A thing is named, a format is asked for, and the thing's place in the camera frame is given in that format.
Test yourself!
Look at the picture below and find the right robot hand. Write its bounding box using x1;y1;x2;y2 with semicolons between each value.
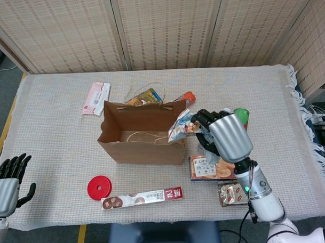
190;107;255;164

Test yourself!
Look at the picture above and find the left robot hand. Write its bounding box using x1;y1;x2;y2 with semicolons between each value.
0;152;38;217

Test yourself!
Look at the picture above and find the green chip can red lid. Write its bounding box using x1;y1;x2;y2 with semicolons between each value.
233;107;251;130

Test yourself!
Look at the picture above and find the orange snack food package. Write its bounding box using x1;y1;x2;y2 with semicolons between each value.
189;153;239;182

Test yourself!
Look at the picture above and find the blue white snack packet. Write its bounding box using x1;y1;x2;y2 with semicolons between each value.
167;107;221;169

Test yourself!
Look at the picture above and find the gold foil snack bag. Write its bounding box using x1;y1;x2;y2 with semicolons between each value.
217;180;249;207

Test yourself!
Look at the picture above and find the small orange object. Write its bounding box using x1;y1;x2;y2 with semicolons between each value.
175;91;197;107

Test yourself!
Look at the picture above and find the brown paper bag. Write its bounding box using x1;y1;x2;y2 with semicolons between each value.
95;82;190;168

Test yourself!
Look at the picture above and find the yellow and blue snack pack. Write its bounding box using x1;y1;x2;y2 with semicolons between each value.
124;87;162;105

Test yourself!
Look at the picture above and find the black plastic bin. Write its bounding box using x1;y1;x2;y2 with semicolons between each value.
313;122;325;146

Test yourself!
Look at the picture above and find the long baking paper box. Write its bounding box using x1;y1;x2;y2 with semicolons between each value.
100;187;186;211

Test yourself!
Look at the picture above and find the white woven tablecloth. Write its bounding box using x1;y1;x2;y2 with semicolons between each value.
0;62;325;232

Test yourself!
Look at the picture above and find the red disc with hole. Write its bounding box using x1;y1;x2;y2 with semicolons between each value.
86;175;113;201

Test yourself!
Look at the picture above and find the dark blue chair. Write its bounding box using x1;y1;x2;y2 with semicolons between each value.
106;219;221;243

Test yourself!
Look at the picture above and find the beige folding screen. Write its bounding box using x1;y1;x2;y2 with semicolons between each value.
0;0;325;109

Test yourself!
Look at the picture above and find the pink wet wipes pack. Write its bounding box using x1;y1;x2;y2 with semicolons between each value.
81;81;112;116

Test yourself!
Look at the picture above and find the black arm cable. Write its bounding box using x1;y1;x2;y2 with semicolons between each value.
221;200;261;243

